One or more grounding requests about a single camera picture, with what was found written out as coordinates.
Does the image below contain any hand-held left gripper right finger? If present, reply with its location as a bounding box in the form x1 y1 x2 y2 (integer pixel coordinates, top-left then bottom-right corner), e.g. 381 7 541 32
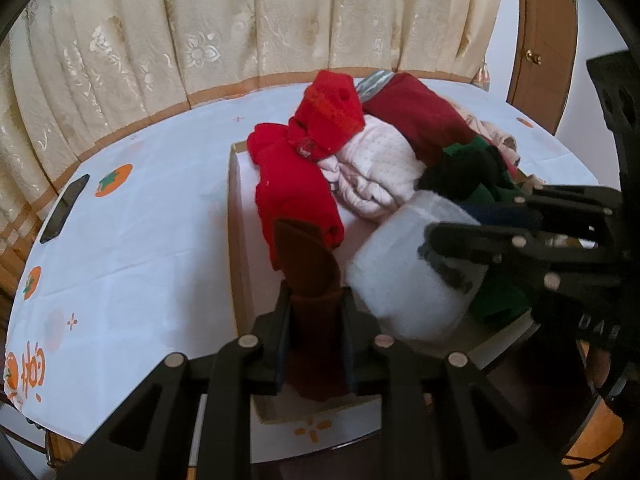
340 285 571 480

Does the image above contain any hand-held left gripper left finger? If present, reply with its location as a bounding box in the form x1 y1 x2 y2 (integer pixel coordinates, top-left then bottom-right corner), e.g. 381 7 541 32
65 282 296 480

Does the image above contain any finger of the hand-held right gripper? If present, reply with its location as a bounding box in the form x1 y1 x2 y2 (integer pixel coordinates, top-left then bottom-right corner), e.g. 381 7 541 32
512 184 623 221
417 222 626 295

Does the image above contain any navy underwear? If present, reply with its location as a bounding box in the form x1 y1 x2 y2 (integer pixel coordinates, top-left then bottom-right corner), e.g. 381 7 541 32
460 202 545 231

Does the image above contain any green underwear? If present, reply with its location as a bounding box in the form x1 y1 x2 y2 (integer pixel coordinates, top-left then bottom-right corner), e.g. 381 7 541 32
440 135 533 326

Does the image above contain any rust brown underwear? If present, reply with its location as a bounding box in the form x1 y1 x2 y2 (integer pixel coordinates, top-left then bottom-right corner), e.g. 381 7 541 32
272 219 352 402

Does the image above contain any shallow cardboard box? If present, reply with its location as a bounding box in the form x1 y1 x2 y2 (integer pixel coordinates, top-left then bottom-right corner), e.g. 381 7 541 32
227 140 543 426

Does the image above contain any white underwear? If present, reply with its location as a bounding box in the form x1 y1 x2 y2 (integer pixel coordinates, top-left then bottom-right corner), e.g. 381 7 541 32
345 192 493 345

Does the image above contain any black underwear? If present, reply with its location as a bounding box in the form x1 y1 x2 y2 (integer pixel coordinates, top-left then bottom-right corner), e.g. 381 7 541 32
417 147 511 202

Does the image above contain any beige underwear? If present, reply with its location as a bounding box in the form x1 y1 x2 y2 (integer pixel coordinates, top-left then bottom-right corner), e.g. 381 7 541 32
457 110 521 166

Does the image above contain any bright red underwear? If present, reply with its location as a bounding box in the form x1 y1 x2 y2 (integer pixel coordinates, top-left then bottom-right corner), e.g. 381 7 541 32
247 122 346 272

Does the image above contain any pale pink dotted underwear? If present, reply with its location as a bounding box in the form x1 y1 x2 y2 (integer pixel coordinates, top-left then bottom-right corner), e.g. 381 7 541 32
317 115 427 219

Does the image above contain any dark red silver-band underwear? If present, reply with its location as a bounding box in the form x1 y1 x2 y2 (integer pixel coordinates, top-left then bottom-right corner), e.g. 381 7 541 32
356 71 482 167

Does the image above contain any red knit underwear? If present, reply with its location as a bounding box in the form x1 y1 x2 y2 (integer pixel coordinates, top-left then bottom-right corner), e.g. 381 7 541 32
287 71 367 162

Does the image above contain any person's right hand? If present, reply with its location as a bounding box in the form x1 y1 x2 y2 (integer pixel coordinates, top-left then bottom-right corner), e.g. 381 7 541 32
586 346 613 390

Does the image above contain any persimmon print tablecloth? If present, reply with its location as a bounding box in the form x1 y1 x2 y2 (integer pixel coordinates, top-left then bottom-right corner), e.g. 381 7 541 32
2 77 601 463

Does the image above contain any curtain tassel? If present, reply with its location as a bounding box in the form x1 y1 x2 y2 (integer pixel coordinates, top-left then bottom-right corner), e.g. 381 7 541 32
472 59 493 90

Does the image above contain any brown wooden door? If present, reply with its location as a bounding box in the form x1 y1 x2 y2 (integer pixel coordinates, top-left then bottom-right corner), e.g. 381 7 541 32
506 0 581 136

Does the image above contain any black smartphone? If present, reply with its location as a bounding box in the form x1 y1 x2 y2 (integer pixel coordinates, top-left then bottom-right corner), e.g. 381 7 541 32
39 174 91 245

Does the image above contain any cream floral curtain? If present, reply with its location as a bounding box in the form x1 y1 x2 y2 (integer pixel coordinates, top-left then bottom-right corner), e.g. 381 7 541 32
0 0 511 311

